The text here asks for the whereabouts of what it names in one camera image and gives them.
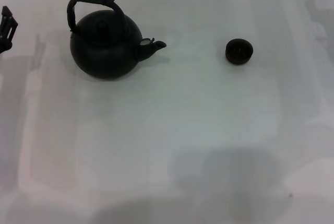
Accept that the black round teapot with handle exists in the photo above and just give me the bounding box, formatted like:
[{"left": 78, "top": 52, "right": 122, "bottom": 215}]
[{"left": 67, "top": 0, "right": 168, "bottom": 80}]

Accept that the small black teacup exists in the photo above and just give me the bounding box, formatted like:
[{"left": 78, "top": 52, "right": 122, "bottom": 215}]
[{"left": 225, "top": 38, "right": 254, "bottom": 65}]

